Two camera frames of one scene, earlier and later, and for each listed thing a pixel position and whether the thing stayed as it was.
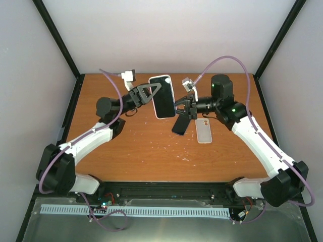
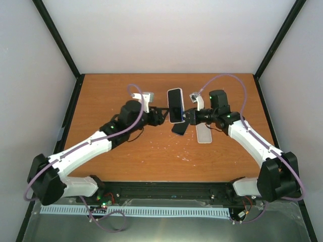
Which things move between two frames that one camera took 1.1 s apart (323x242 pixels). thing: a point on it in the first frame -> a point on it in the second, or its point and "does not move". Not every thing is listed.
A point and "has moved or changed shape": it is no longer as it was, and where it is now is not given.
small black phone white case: [163, 101] has moved or changed shape
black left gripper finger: [141, 88] -> [161, 109]
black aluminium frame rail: [111, 192] does not move
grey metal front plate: [279, 222] does not move
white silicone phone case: [204, 131] does not move
